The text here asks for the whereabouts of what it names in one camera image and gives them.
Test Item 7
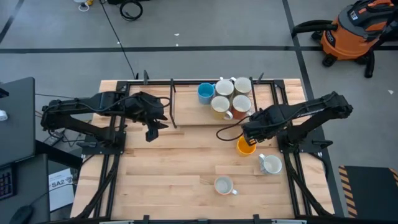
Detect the black computer mouse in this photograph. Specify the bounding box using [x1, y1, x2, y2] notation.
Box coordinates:
[9, 205, 34, 224]

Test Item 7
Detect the thin black floor cable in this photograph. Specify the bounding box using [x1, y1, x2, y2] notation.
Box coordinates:
[34, 92, 78, 100]

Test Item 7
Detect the pale green mug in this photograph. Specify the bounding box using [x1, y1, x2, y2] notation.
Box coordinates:
[230, 77, 252, 96]

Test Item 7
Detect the plain yellow mug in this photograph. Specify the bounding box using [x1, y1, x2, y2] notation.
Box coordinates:
[236, 136, 257, 157]

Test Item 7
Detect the white printed paper sheet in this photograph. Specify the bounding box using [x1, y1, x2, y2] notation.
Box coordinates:
[49, 167, 75, 212]

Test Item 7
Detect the black desk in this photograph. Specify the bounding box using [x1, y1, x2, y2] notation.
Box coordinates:
[0, 141, 83, 224]

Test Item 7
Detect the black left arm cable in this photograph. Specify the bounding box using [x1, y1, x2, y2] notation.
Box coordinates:
[154, 96, 172, 110]

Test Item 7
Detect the white mug with yellow dots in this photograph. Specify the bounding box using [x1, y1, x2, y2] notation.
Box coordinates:
[210, 95, 234, 121]

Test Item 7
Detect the white mug with blue pattern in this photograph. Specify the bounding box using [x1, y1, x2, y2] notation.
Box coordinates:
[258, 153, 283, 175]

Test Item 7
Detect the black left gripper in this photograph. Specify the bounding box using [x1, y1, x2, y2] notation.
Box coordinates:
[130, 91, 170, 143]

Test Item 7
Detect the long black floor cable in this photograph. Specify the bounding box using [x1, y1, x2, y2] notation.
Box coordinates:
[99, 0, 137, 79]

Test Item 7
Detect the black keyboard with blue keys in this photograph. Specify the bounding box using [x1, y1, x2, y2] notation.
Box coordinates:
[0, 164, 16, 200]

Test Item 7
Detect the white cable with plug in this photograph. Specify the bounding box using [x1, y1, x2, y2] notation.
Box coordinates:
[73, 0, 94, 12]

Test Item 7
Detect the dark grey flat panel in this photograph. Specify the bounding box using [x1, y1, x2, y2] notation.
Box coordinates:
[0, 77, 37, 167]

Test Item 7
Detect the black power strip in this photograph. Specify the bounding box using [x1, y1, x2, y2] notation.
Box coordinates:
[43, 134, 65, 147]

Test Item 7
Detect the black mat with hazard stripes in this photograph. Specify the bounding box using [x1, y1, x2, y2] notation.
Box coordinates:
[338, 165, 398, 218]

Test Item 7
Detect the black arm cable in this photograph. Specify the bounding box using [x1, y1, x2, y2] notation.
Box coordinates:
[154, 96, 172, 110]
[216, 116, 253, 142]

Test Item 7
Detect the orange-brown mug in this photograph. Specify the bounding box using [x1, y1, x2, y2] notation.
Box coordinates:
[231, 94, 254, 121]

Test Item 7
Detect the white mug bottom centre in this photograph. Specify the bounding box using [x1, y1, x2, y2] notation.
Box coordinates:
[213, 175, 239, 196]

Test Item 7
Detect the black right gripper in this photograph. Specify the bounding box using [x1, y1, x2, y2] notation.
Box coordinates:
[241, 105, 292, 147]

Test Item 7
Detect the grey mug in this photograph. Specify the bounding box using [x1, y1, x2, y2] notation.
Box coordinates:
[215, 77, 236, 98]

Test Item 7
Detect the orange and black shop vacuum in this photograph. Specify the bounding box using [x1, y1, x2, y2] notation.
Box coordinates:
[291, 0, 398, 78]

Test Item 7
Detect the coiled black cable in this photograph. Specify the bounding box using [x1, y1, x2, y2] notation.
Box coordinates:
[119, 0, 144, 22]

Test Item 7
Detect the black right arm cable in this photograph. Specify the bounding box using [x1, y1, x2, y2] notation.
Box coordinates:
[216, 116, 253, 142]

